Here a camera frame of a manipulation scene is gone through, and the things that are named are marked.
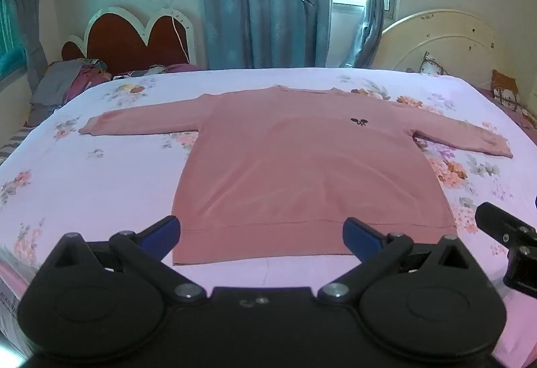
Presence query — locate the bed with floral sheet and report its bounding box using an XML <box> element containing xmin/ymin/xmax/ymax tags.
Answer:
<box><xmin>0</xmin><ymin>67</ymin><xmax>537</xmax><ymax>368</ymax></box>

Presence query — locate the purple bed sheet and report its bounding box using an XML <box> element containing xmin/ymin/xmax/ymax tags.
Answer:
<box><xmin>473</xmin><ymin>84</ymin><xmax>537</xmax><ymax>130</ymax></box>

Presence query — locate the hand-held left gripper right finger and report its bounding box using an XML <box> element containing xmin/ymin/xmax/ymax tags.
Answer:
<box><xmin>316</xmin><ymin>217</ymin><xmax>489</xmax><ymax>306</ymax></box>

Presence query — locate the magenta pillow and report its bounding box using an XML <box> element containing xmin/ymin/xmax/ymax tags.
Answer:
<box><xmin>112</xmin><ymin>63</ymin><xmax>199</xmax><ymax>79</ymax></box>

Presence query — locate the cream rounded headboard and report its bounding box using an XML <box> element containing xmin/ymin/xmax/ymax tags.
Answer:
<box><xmin>381</xmin><ymin>8</ymin><xmax>521</xmax><ymax>94</ymax></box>

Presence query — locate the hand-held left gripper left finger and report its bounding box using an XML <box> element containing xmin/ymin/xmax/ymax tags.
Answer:
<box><xmin>36</xmin><ymin>216</ymin><xmax>207</xmax><ymax>304</ymax></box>

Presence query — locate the teal window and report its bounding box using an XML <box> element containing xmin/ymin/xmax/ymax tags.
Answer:
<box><xmin>0</xmin><ymin>0</ymin><xmax>27</xmax><ymax>76</ymax></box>

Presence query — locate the small patterned cushion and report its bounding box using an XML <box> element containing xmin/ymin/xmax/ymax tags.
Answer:
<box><xmin>419</xmin><ymin>51</ymin><xmax>450</xmax><ymax>77</ymax></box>

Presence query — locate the pile of grey and pink clothes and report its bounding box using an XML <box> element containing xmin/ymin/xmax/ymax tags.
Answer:
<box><xmin>29</xmin><ymin>57</ymin><xmax>114</xmax><ymax>126</ymax></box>

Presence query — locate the pink long-sleeved sweater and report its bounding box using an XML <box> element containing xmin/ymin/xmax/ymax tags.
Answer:
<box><xmin>79</xmin><ymin>85</ymin><xmax>514</xmax><ymax>267</ymax></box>

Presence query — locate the white charging cable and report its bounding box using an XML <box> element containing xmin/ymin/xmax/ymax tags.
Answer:
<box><xmin>152</xmin><ymin>0</ymin><xmax>190</xmax><ymax>63</ymax></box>

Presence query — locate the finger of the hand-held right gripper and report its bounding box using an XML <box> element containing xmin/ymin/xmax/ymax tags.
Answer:
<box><xmin>475</xmin><ymin>202</ymin><xmax>537</xmax><ymax>298</ymax></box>

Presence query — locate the red heart-shaped headboard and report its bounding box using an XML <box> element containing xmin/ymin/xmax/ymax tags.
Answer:
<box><xmin>61</xmin><ymin>6</ymin><xmax>198</xmax><ymax>74</ymax></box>

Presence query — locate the orange patterned cushion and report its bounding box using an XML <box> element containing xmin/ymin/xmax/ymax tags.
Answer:
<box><xmin>489</xmin><ymin>69</ymin><xmax>537</xmax><ymax>118</ymax></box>

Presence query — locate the grey curtain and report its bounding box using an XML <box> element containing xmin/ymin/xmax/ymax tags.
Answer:
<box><xmin>0</xmin><ymin>0</ymin><xmax>50</xmax><ymax>100</ymax></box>

